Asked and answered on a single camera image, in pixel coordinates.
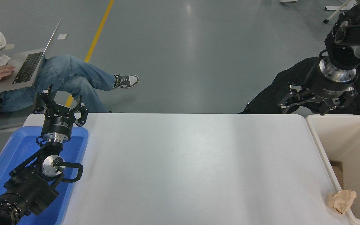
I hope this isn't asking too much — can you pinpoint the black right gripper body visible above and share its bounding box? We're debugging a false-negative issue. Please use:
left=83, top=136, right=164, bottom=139
left=303, top=64, right=357, bottom=100

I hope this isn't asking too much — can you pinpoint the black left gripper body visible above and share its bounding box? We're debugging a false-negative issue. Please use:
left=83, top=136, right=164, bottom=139
left=42, top=106, right=76, bottom=135

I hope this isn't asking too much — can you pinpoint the tan paper ball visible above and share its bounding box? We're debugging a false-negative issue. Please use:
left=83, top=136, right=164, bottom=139
left=326, top=189, right=357, bottom=215

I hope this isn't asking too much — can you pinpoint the person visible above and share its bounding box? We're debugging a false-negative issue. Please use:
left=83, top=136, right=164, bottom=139
left=238, top=56, right=360, bottom=115
left=0, top=19, right=140, bottom=113

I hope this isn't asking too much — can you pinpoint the large pale plastic bin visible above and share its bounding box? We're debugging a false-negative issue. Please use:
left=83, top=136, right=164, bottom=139
left=306, top=114, right=360, bottom=225

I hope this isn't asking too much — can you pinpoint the silver laptop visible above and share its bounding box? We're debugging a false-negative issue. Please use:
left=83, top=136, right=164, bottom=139
left=0, top=18, right=62, bottom=93

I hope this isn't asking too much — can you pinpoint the grey chair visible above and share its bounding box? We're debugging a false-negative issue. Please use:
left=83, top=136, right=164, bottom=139
left=0, top=105, right=35, bottom=160

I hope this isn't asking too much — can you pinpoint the blue plastic tray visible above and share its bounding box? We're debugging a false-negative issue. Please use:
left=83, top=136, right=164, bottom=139
left=0, top=126, right=89, bottom=225

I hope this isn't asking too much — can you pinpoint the white wheeled stand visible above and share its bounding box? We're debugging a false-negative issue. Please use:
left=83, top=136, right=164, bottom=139
left=323, top=0, right=353, bottom=24

